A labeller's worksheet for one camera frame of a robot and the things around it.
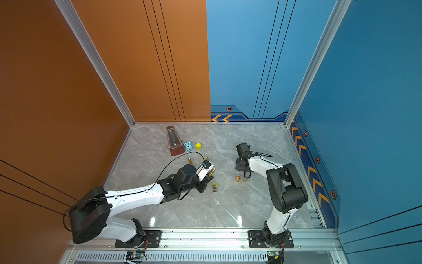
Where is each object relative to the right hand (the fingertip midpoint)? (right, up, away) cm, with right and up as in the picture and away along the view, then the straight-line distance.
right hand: (242, 165), depth 98 cm
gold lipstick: (-31, +3, -3) cm, 31 cm away
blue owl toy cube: (-34, +11, +8) cm, 36 cm away
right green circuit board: (+9, -35, -26) cm, 44 cm away
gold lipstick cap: (+1, -7, -7) cm, 9 cm away
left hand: (-18, -1, -16) cm, 24 cm away
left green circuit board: (-52, -35, -25) cm, 68 cm away
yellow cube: (-27, +11, +8) cm, 30 cm away
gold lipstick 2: (-21, +4, +5) cm, 22 cm away
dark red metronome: (-40, +13, 0) cm, 43 cm away
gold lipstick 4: (-4, -6, -8) cm, 11 cm away
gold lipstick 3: (-17, +1, -20) cm, 27 cm away
